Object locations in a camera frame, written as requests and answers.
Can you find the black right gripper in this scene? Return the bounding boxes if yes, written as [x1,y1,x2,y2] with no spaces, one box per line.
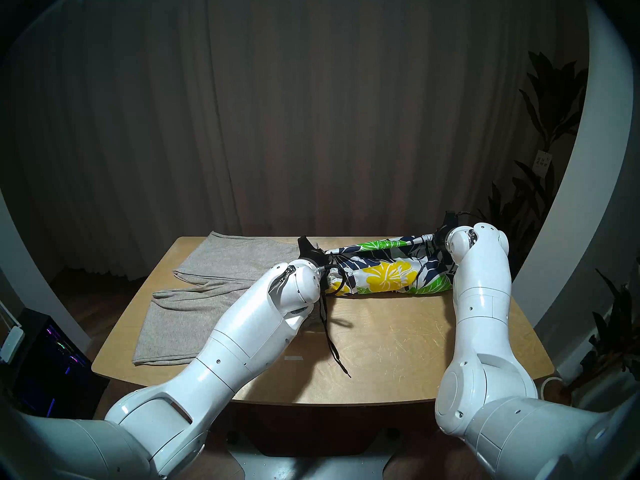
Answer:
[433,211,459,266]

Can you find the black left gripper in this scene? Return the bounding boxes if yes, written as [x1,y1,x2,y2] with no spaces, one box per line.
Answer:
[298,235,335,292]

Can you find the floral print shorts with drawstring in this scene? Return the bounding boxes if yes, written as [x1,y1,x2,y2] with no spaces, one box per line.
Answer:
[317,234,457,379]

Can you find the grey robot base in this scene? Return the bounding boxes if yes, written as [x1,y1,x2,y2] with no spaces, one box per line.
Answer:
[227,429,401,480]

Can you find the light wooden table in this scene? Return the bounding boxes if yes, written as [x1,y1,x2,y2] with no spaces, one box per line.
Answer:
[91,235,555,457]

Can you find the long beige curtain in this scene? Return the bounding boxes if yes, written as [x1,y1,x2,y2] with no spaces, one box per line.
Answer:
[0,0,591,281]

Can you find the tall dark leafy plant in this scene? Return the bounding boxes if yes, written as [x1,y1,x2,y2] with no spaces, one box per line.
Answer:
[477,51,590,287]

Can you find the dark plant in white pot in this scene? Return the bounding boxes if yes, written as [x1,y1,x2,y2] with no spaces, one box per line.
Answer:
[565,269,640,395]

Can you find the black computer tower with lights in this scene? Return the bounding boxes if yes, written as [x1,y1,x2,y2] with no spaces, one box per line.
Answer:
[12,308,110,420]

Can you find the white box device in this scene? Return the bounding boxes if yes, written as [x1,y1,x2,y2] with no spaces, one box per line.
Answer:
[0,326,25,365]

